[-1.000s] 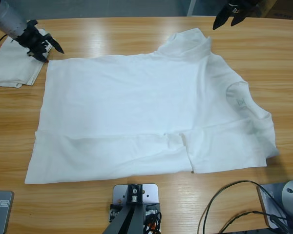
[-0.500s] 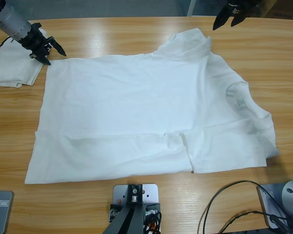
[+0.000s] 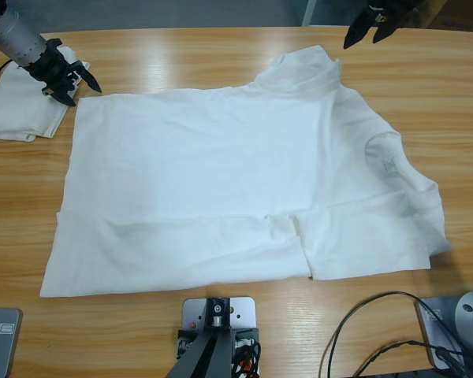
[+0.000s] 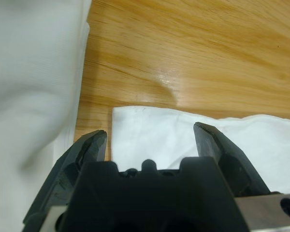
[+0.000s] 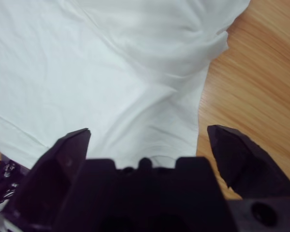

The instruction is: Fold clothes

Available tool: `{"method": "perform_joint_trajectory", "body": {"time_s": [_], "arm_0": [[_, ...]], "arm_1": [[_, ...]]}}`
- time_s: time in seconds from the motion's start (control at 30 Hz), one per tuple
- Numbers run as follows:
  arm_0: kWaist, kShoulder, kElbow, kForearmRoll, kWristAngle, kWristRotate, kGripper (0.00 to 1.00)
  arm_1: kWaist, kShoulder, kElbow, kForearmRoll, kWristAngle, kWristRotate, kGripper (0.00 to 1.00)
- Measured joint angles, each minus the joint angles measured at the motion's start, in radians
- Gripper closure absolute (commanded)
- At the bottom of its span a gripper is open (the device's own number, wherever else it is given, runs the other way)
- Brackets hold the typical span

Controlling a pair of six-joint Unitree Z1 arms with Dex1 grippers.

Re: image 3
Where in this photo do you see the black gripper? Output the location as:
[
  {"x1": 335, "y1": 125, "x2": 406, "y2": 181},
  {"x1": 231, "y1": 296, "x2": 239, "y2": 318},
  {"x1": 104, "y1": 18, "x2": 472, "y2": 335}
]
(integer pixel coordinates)
[
  {"x1": 343, "y1": 0, "x2": 419, "y2": 50},
  {"x1": 21, "y1": 38, "x2": 102, "y2": 107}
]

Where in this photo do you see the white T-shirt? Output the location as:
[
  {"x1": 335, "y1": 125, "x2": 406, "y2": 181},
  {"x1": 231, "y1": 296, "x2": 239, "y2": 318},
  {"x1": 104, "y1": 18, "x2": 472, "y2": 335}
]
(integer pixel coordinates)
[
  {"x1": 39, "y1": 45, "x2": 453, "y2": 299},
  {"x1": 0, "y1": 45, "x2": 91, "y2": 143}
]

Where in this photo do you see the white metal table leg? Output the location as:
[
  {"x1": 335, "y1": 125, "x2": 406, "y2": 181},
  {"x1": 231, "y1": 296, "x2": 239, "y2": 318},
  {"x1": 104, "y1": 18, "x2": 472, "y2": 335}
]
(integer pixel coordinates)
[{"x1": 301, "y1": 0, "x2": 320, "y2": 28}]

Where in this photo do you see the brown cardboard box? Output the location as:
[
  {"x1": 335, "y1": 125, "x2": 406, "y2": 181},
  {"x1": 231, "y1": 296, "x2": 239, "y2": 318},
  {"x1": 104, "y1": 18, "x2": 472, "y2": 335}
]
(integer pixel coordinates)
[{"x1": 413, "y1": 0, "x2": 473, "y2": 32}]

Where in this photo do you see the grey base plate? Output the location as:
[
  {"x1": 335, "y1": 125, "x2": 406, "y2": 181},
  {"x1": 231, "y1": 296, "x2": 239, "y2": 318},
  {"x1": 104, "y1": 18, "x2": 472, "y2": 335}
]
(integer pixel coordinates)
[
  {"x1": 0, "y1": 307, "x2": 24, "y2": 378},
  {"x1": 413, "y1": 295, "x2": 473, "y2": 371}
]

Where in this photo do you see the long looped black cable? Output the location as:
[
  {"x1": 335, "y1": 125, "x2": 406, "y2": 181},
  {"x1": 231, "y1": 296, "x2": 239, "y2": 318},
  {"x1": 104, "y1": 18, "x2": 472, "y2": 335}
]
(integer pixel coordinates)
[{"x1": 318, "y1": 291, "x2": 464, "y2": 378}]

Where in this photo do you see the white block with dark post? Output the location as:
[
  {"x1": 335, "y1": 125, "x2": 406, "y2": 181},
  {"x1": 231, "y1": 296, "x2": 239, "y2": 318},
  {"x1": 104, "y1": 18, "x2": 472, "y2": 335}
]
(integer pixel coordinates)
[{"x1": 165, "y1": 297, "x2": 261, "y2": 378}]

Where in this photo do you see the orange cable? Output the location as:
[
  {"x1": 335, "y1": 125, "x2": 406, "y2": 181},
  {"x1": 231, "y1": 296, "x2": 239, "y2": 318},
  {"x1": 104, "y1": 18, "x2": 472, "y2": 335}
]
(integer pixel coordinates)
[{"x1": 236, "y1": 350, "x2": 259, "y2": 374}]

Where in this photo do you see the black base plug cable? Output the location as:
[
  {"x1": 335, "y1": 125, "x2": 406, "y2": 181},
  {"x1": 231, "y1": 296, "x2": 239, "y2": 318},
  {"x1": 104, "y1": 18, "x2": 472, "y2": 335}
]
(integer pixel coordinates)
[{"x1": 354, "y1": 340, "x2": 473, "y2": 378}]

